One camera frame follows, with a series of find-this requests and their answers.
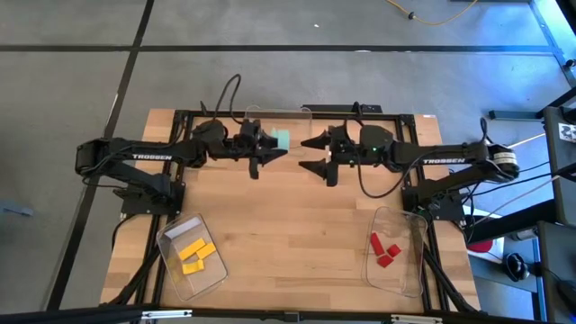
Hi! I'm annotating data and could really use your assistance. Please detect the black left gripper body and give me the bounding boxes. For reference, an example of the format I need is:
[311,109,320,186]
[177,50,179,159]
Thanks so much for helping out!
[238,119,265,180]

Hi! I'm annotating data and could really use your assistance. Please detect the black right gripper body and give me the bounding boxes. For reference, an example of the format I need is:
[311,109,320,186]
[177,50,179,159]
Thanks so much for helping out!
[326,124,356,188]

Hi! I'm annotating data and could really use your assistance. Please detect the teal rectangular block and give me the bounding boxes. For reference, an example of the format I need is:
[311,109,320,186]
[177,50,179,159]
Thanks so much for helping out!
[271,129,292,151]

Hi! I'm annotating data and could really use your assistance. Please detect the long red block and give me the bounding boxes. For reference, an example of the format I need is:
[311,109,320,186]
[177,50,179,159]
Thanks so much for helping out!
[369,231,386,257]

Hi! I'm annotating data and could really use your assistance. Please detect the long yellow block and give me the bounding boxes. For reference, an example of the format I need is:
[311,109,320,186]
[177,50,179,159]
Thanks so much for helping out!
[178,238,207,262]

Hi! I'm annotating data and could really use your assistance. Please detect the clear plastic bin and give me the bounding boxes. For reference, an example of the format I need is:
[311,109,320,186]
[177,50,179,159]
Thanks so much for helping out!
[362,206,429,302]
[156,211,230,302]
[245,104,314,152]

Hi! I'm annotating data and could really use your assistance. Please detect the red round object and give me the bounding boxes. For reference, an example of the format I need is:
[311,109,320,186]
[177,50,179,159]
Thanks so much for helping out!
[466,238,495,255]

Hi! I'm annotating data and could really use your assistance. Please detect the black floor stand bar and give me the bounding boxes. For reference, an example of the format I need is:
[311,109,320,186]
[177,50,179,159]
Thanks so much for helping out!
[488,109,548,122]

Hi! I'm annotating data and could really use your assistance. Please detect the black metal beam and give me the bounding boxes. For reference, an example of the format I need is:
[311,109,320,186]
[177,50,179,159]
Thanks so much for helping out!
[465,199,558,245]

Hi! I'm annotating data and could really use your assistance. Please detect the black headphones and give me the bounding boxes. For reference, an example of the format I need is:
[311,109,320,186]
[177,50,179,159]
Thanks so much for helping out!
[502,251,533,283]

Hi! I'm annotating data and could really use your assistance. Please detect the black cabinet with marker tag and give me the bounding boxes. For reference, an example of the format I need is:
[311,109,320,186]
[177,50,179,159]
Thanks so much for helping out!
[542,87,576,228]

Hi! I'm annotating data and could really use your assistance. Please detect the grey floor object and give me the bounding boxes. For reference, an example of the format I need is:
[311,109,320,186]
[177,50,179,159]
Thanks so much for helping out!
[0,199,36,219]

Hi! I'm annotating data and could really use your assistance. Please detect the black rig beam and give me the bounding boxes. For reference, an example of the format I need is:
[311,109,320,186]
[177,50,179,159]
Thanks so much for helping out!
[0,302,576,324]

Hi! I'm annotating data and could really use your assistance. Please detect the black bar mount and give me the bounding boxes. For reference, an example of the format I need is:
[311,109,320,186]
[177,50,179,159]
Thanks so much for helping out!
[300,103,384,115]

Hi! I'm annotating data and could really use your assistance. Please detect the black aluminium table frame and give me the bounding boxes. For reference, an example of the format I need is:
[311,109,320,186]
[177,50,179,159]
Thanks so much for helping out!
[107,103,482,314]

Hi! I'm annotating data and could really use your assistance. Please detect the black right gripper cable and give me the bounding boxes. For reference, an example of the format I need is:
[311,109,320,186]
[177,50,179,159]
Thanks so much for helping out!
[344,116,451,200]

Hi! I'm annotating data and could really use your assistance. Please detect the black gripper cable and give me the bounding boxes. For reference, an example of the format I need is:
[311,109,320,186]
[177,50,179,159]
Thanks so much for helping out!
[344,116,451,200]
[213,73,244,123]

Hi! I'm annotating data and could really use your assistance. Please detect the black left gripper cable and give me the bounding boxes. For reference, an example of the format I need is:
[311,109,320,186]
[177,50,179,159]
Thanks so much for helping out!
[213,73,244,123]

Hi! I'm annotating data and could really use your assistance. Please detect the yellow floor cable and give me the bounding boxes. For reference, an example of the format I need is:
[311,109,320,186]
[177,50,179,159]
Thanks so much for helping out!
[384,0,480,27]

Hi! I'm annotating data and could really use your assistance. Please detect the black cable bundle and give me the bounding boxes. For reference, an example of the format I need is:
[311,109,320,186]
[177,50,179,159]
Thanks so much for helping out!
[106,214,166,308]
[421,245,481,313]

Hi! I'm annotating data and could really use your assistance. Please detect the silver bracket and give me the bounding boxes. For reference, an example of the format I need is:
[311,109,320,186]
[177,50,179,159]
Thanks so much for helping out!
[390,313,445,324]
[140,308,194,321]

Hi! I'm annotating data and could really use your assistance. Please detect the aluminium rail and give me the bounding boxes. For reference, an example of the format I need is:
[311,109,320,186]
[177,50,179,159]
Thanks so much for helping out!
[528,0,576,89]

